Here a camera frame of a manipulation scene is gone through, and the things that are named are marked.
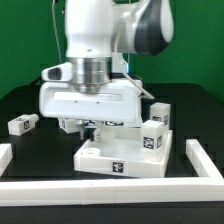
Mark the white square table top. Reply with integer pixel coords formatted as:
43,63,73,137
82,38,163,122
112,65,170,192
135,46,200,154
73,126,172,178

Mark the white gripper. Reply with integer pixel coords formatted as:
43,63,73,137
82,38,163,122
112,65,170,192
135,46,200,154
39,79,141,142

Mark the grey hanging cable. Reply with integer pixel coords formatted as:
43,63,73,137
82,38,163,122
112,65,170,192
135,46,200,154
51,0,66,64

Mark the black cable at base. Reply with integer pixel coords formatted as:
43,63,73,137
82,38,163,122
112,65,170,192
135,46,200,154
29,74,46,87

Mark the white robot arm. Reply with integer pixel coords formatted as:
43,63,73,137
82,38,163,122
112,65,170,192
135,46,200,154
39,0,174,127

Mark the printed marker sheet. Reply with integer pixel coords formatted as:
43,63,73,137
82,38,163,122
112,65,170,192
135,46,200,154
84,120,124,128

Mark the white U-shaped fence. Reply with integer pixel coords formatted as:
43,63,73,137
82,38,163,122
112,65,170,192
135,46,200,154
0,140,224,207

